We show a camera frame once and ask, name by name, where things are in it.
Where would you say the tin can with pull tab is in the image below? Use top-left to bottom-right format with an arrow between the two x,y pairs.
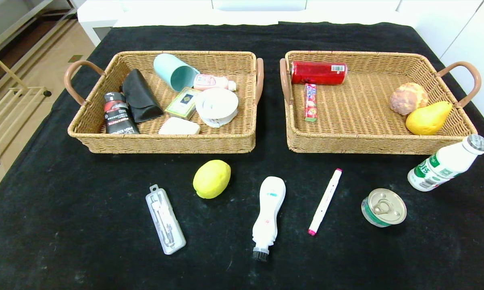
361,188 -> 407,228

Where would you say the white milk drink bottle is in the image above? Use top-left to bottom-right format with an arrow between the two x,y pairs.
407,134 -> 484,192

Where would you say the yellow lemon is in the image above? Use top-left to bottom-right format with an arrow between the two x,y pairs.
193,159 -> 231,199

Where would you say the brown bread roll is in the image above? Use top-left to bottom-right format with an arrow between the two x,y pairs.
390,82 -> 429,116

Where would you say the white low table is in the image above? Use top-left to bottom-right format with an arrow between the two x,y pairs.
77,0 -> 424,47

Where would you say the grey metal shelf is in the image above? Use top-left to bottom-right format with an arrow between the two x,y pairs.
0,0 -> 77,53

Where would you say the red soda can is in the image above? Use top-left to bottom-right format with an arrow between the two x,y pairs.
291,60 -> 348,85

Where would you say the wooden wheeled rack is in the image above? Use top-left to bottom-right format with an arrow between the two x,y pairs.
0,46 -> 52,169

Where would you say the yellow pear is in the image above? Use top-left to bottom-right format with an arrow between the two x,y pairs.
405,101 -> 453,136

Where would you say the clear compass case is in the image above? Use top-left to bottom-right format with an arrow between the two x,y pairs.
145,184 -> 187,255

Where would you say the red chewy candy stick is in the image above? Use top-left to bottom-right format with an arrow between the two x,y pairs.
304,83 -> 318,122

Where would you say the white pink marker pen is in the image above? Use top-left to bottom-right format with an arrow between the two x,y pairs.
307,168 -> 343,236

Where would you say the white round container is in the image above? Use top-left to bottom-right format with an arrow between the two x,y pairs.
195,87 -> 239,128

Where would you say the black table cloth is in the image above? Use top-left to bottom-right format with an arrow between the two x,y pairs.
0,21 -> 484,290

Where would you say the teal plastic cup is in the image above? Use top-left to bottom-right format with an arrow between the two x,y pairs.
153,53 -> 201,92

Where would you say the white soap bar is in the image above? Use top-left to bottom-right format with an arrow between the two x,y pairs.
158,117 -> 201,135

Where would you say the wicker basket holding food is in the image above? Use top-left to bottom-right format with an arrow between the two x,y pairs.
279,50 -> 482,155

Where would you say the white electric brush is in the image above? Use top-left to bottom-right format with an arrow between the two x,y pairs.
252,176 -> 287,262

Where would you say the pink lotion bottle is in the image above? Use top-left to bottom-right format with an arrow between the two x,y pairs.
193,74 -> 237,92

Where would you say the wicker basket holding toiletries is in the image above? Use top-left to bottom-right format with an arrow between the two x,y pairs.
64,50 -> 264,154

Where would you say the black glasses case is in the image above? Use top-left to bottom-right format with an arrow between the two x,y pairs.
121,69 -> 164,123

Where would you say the black facial cleanser tube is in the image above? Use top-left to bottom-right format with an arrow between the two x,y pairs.
104,92 -> 140,135

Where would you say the white cabinet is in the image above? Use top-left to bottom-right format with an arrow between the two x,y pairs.
399,0 -> 484,137

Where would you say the green gold card box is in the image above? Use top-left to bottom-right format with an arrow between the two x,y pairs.
165,87 -> 202,120

